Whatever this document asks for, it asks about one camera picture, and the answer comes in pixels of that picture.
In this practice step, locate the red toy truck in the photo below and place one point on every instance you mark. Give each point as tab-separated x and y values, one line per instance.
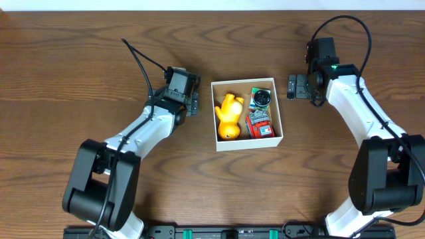
259	125

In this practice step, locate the black round lid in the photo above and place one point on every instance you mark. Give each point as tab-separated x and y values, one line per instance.
262	98

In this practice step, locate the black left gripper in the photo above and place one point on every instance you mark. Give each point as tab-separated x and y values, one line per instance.
193	104

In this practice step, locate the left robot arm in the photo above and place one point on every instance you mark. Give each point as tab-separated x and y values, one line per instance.
102	185

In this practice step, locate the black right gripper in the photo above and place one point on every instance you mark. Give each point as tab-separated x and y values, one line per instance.
297	87

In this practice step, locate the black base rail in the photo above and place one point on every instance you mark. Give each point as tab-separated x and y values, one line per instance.
288	230

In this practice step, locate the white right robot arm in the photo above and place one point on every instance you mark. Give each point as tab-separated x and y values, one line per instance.
388	173

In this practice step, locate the orange rubber animal toy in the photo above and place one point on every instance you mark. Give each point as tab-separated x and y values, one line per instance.
229	114

